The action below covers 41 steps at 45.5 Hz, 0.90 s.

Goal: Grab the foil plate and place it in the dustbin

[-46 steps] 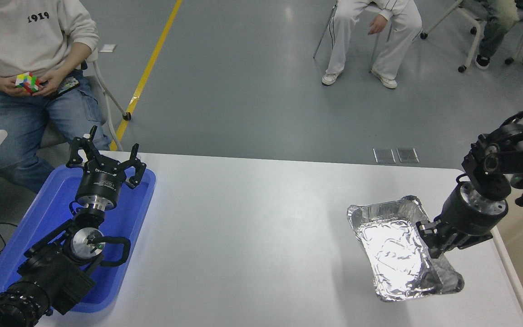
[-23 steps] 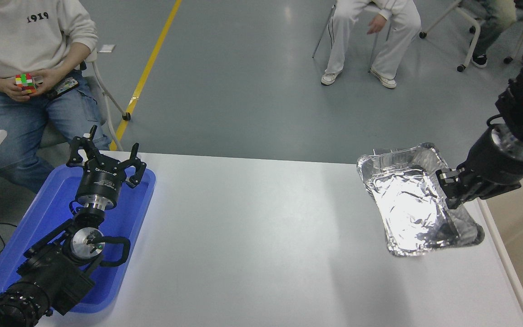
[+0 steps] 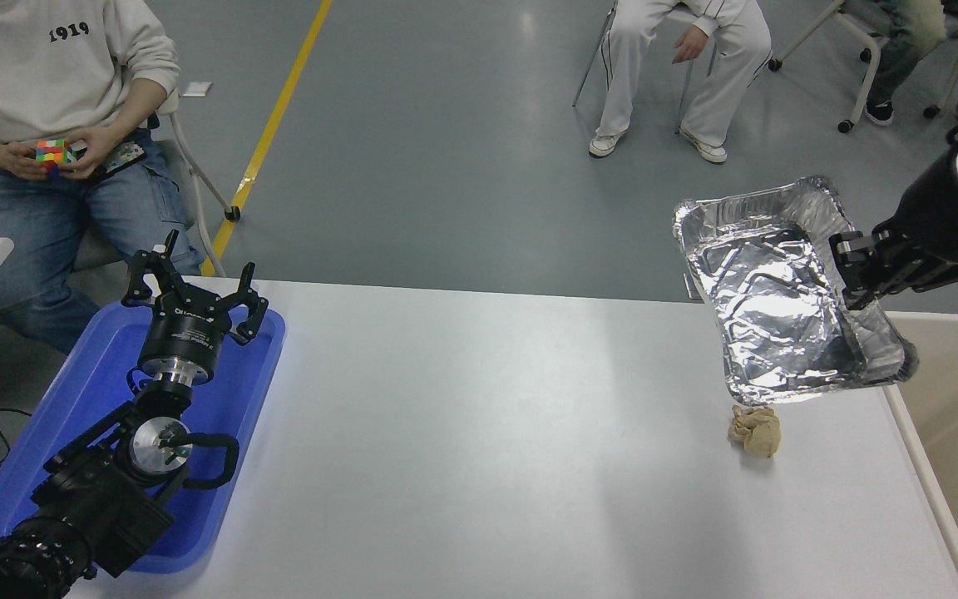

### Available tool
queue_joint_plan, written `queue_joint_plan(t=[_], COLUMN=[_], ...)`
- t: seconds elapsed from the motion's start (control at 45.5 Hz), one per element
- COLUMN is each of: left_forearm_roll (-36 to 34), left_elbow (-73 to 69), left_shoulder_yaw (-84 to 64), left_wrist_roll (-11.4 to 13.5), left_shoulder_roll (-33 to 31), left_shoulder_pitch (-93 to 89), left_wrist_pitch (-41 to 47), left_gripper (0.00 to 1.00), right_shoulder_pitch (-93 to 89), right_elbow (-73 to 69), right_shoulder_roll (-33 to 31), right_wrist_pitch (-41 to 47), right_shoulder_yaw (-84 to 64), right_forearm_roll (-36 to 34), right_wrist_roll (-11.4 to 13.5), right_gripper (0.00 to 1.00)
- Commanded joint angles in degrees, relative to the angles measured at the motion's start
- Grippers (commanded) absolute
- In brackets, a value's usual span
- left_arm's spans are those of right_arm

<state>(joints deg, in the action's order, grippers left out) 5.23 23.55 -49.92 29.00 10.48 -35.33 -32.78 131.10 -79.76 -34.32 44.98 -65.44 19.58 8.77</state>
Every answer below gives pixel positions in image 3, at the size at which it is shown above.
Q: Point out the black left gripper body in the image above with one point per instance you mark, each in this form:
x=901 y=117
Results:
x=185 y=337

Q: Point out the person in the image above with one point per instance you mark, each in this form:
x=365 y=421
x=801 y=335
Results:
x=720 y=75
x=911 y=42
x=46 y=75

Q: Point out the colourful puzzle cube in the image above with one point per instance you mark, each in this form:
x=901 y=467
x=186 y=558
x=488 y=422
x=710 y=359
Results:
x=53 y=154

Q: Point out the silver foil tray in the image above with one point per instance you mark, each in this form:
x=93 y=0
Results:
x=770 y=299

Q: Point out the phone with patterned case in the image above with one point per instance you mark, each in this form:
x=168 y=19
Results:
x=125 y=155

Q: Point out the person's right hand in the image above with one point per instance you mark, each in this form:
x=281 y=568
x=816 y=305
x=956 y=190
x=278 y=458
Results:
x=20 y=160

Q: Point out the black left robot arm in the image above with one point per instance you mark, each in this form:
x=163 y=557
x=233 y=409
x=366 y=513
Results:
x=105 y=499

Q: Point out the white wheeled chair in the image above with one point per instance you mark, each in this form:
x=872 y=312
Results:
x=812 y=32

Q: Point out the person's left forearm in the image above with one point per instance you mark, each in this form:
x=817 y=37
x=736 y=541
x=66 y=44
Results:
x=136 y=108

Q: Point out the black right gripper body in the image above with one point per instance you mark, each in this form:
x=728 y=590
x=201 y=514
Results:
x=957 y=229

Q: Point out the person's left hand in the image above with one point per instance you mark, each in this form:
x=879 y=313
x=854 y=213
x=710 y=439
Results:
x=693 y=46
x=95 y=148

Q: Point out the blue plastic tray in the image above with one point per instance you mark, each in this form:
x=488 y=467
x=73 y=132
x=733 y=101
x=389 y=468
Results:
x=88 y=391

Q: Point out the crumpled tan paper ball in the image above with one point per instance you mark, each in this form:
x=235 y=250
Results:
x=758 y=433

